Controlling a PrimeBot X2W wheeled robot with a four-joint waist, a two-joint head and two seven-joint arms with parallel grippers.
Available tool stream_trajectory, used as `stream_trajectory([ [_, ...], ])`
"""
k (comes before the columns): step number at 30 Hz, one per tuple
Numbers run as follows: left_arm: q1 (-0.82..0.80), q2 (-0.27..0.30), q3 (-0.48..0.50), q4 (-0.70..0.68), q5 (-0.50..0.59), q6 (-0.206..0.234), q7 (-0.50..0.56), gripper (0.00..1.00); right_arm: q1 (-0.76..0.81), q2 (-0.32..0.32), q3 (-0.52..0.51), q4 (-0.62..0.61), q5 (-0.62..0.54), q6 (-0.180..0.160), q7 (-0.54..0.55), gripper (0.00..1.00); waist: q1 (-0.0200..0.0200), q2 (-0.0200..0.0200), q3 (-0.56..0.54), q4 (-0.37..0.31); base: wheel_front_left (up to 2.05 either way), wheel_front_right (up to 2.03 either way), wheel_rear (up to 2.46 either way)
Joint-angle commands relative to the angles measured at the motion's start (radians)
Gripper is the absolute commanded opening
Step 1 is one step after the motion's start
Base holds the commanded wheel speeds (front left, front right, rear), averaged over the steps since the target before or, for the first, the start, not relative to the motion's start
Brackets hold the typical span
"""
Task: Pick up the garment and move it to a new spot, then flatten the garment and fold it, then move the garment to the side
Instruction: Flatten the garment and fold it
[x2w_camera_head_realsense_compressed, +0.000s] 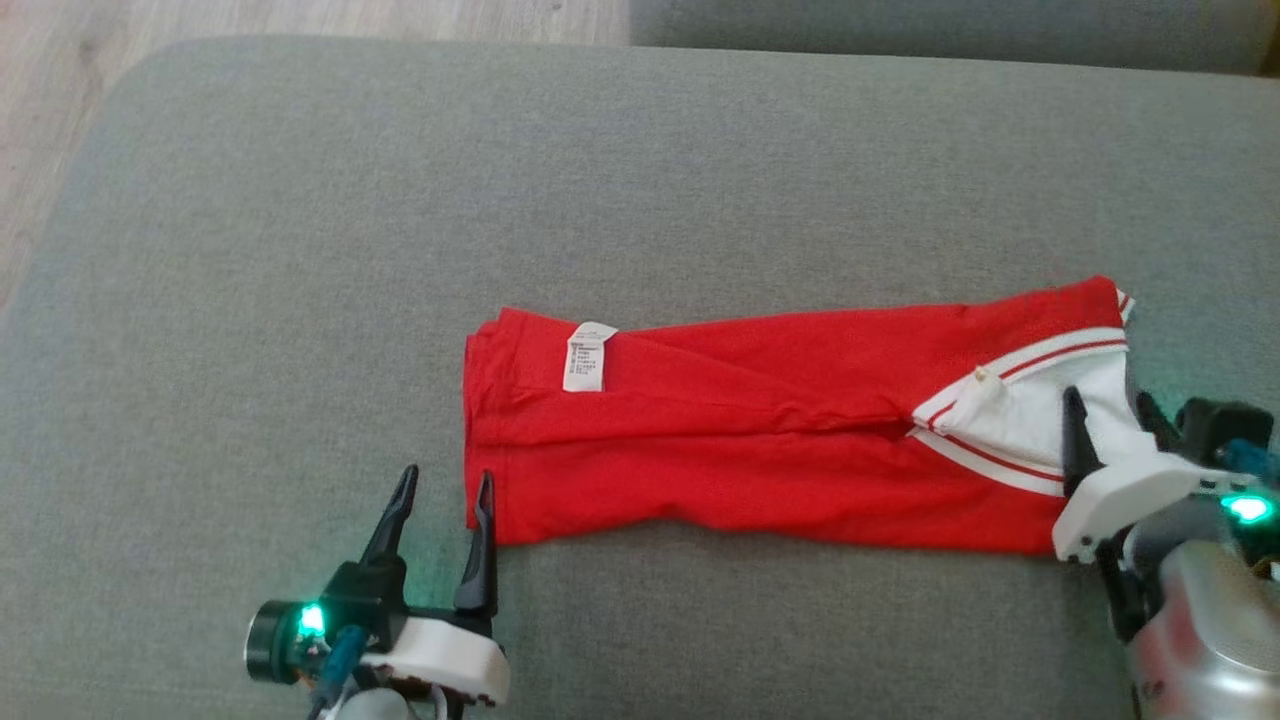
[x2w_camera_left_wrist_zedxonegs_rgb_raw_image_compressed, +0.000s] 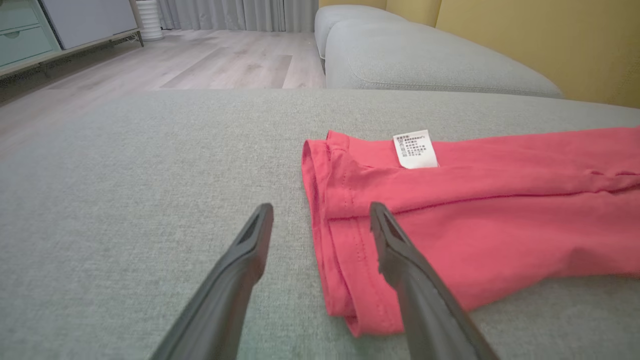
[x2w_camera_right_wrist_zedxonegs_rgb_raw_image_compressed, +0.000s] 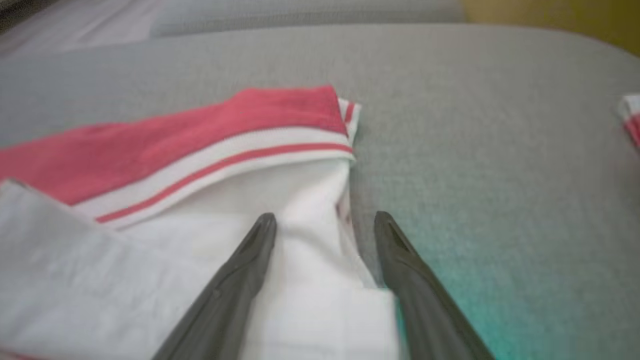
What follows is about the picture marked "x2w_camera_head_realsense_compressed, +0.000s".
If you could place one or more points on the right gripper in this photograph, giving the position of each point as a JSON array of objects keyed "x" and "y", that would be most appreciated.
[{"x": 1120, "y": 500}]

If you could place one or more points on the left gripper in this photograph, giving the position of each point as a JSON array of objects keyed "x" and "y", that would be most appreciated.
[{"x": 450, "y": 660}]

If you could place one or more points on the red and white jersey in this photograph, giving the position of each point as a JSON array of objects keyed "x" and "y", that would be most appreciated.
[{"x": 750, "y": 450}]

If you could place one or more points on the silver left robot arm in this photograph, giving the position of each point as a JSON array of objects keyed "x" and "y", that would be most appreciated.
[{"x": 385, "y": 705}]

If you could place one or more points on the grey sofa seat cushion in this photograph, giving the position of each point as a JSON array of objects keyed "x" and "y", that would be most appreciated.
[{"x": 600, "y": 180}]

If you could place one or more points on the grey sofa back cushion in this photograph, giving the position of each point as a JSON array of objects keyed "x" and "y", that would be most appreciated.
[{"x": 950, "y": 25}]

